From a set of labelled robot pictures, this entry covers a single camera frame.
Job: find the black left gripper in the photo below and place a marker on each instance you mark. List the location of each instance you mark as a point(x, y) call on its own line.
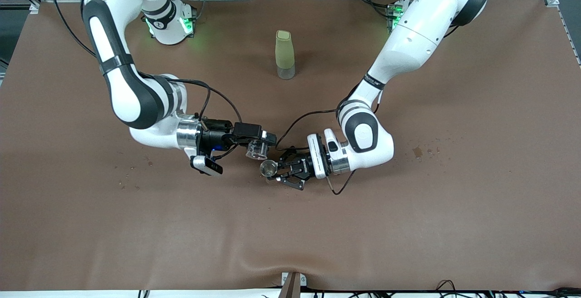
point(300, 166)

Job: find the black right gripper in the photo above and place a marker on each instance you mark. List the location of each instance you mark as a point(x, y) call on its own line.
point(213, 137)

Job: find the clear glass measuring cup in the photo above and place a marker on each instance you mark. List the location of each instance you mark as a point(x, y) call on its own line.
point(256, 150)

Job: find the metal double jigger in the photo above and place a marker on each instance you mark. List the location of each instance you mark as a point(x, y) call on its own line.
point(268, 169)

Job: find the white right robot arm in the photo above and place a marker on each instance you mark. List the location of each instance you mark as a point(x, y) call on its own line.
point(131, 98)

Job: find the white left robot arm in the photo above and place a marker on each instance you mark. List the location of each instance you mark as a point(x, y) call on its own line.
point(363, 134)

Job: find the green sleeved shaker bottle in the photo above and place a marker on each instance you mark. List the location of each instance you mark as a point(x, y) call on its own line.
point(284, 55)

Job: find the brown table mat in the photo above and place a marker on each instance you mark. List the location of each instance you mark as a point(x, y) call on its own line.
point(290, 243)

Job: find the aluminium camera post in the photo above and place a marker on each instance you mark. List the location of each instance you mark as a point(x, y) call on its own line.
point(292, 286)

